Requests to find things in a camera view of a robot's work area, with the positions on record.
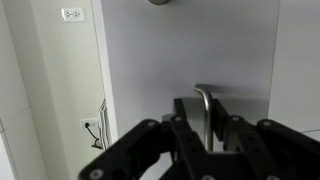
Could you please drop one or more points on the round metal drawer lock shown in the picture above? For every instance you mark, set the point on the round metal drawer lock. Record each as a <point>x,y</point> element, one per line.
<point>159,1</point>

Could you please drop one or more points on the white drawer with wooden interior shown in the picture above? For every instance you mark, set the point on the white drawer with wooden interior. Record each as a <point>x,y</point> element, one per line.
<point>186,50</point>

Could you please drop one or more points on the white wall outlet with plug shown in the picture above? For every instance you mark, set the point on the white wall outlet with plug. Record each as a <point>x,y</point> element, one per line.
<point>91,121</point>

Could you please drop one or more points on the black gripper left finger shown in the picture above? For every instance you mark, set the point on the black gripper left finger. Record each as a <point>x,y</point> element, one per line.
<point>186,143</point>

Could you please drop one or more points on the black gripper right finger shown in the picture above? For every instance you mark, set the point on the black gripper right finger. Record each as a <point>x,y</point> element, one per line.
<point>253,143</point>

